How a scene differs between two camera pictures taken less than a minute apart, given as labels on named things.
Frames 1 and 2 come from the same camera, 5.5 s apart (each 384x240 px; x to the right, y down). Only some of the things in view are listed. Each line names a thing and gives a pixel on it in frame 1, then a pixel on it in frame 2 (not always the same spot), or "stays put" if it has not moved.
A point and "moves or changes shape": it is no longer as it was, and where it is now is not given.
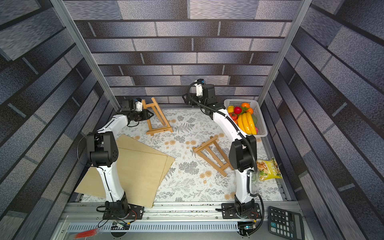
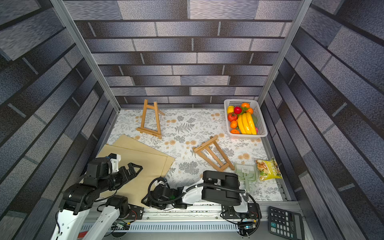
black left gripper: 145,112 → 129,175
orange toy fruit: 245,104 stays put
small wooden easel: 157,130 moves or changes shape
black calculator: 286,223 stays put
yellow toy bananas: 246,122 stays put
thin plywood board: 140,173 stays put
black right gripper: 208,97 → 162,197
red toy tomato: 233,116 stays put
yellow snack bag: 268,170 stays put
